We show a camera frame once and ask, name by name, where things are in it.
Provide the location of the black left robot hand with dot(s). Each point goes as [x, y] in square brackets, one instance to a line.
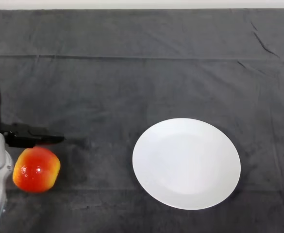
[22, 137]

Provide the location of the red yellow apple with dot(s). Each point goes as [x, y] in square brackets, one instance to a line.
[36, 170]

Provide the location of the white round plate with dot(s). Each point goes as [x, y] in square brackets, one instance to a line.
[186, 165]

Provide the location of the black table cloth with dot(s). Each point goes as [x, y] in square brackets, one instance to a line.
[132, 72]

